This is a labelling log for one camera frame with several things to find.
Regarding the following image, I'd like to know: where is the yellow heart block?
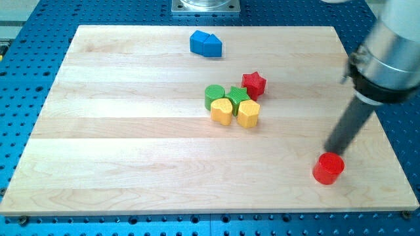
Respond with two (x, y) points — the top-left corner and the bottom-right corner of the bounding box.
(210, 98), (233, 126)

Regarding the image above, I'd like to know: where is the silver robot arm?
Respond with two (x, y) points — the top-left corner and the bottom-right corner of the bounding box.
(324, 0), (419, 155)

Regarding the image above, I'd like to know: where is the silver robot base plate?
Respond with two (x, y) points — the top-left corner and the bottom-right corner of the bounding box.
(171, 0), (241, 16)

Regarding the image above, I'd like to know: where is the red cylinder block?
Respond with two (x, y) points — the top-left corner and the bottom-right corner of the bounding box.
(312, 152), (345, 185)

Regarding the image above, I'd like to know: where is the green star block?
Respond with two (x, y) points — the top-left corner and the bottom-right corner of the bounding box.
(225, 86), (251, 116)

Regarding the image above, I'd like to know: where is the blue pentagon block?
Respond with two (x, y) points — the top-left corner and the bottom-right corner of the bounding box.
(203, 34), (222, 57)

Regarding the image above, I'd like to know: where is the green cylinder block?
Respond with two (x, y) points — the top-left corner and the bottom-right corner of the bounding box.
(205, 85), (225, 111)

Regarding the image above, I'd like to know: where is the light wooden board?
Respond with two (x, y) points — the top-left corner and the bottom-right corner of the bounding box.
(1, 26), (419, 216)

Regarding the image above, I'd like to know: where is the blue cube block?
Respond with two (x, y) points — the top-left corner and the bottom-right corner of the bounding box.
(190, 30), (210, 55)

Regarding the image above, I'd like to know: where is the red star block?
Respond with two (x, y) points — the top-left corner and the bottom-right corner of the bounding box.
(241, 71), (266, 101)

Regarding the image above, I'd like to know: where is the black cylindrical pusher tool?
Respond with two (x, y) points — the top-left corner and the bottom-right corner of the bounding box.
(324, 96), (375, 155)

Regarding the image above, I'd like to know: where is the yellow hexagon block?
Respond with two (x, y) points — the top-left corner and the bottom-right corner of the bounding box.
(237, 100), (260, 128)

